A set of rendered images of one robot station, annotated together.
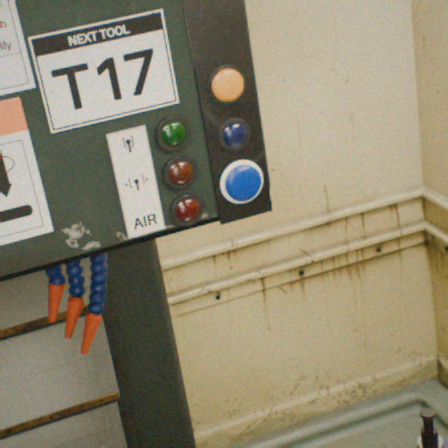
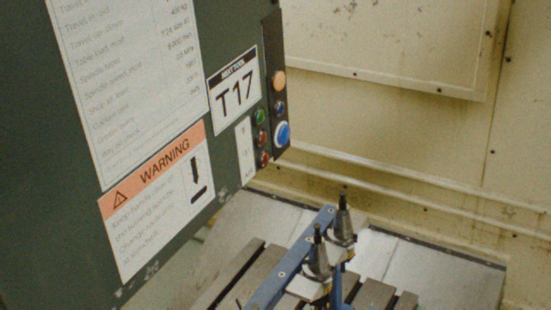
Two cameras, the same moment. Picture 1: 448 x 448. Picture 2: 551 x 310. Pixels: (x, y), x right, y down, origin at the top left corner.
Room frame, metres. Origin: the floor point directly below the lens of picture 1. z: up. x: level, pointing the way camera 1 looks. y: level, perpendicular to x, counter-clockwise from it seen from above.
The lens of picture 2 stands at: (0.21, 0.43, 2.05)
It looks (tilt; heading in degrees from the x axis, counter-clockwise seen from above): 34 degrees down; 319
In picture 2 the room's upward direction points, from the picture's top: 5 degrees counter-clockwise
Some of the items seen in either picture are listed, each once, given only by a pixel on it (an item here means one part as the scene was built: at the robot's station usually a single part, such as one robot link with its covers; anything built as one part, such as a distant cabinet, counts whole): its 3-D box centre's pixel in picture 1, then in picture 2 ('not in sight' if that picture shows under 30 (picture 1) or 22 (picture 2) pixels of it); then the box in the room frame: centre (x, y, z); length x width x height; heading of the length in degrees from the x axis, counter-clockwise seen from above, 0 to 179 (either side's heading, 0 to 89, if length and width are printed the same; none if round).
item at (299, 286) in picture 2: not in sight; (306, 288); (0.77, -0.12, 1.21); 0.07 x 0.05 x 0.01; 15
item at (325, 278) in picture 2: not in sight; (318, 269); (0.79, -0.17, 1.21); 0.06 x 0.06 x 0.03
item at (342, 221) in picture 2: not in sight; (342, 219); (0.82, -0.28, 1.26); 0.04 x 0.04 x 0.07
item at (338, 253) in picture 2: not in sight; (331, 252); (0.80, -0.22, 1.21); 0.07 x 0.05 x 0.01; 15
